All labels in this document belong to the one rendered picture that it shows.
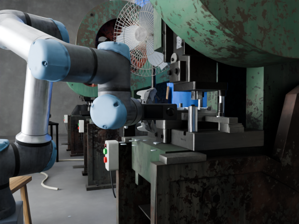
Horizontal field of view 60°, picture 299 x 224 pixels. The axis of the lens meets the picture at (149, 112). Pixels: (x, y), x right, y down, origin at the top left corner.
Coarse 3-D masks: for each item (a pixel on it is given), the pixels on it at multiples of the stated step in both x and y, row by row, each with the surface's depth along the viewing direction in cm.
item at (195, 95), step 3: (192, 93) 111; (195, 93) 109; (198, 93) 109; (201, 93) 109; (192, 96) 111; (195, 96) 109; (198, 96) 109; (201, 96) 109; (192, 99) 111; (195, 99) 110; (198, 99) 109; (201, 99) 109
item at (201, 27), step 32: (160, 0) 68; (192, 0) 59; (224, 0) 59; (256, 0) 63; (288, 0) 66; (192, 32) 70; (224, 32) 62; (256, 32) 63; (288, 32) 66; (256, 64) 78
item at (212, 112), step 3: (198, 111) 103; (201, 111) 104; (204, 111) 104; (207, 111) 105; (210, 111) 105; (213, 111) 106; (183, 114) 114; (186, 114) 111; (198, 114) 103; (201, 114) 104; (204, 114) 104; (207, 114) 105; (210, 114) 105; (213, 114) 106; (183, 117) 114; (186, 117) 111; (198, 117) 103; (201, 117) 104; (204, 117) 104; (198, 120) 103; (201, 120) 104; (204, 120) 104
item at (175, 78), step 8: (176, 40) 112; (176, 48) 112; (176, 56) 109; (184, 56) 105; (192, 56) 102; (176, 64) 105; (184, 64) 103; (192, 64) 102; (200, 64) 103; (208, 64) 104; (216, 64) 106; (168, 72) 109; (176, 72) 103; (184, 72) 103; (192, 72) 102; (200, 72) 103; (208, 72) 104; (216, 72) 106; (176, 80) 105; (184, 80) 103; (192, 80) 102; (200, 80) 103; (208, 80) 104; (216, 80) 106
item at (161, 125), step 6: (180, 114) 103; (156, 120) 109; (162, 120) 102; (168, 120) 101; (174, 120) 102; (180, 120) 103; (156, 126) 109; (162, 126) 102; (168, 126) 101; (174, 126) 102; (180, 126) 103; (156, 132) 108; (162, 132) 103; (168, 132) 102; (156, 138) 109; (162, 138) 102; (168, 138) 102
